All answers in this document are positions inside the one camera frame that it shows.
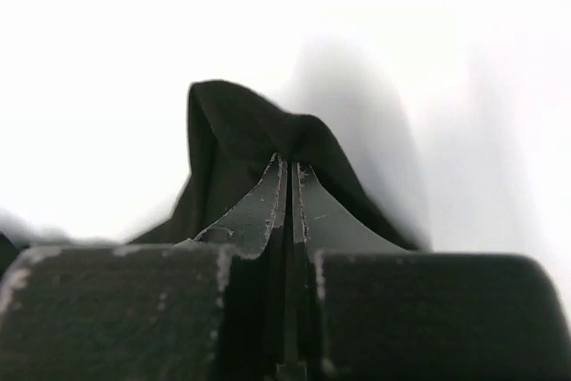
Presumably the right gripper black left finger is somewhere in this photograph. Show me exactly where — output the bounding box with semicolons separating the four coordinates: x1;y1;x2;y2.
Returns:
1;158;287;380

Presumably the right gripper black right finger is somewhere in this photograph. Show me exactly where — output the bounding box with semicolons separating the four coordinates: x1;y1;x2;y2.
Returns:
292;165;570;380

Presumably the black tank top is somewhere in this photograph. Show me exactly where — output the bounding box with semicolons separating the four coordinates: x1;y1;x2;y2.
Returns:
132;80;419;250

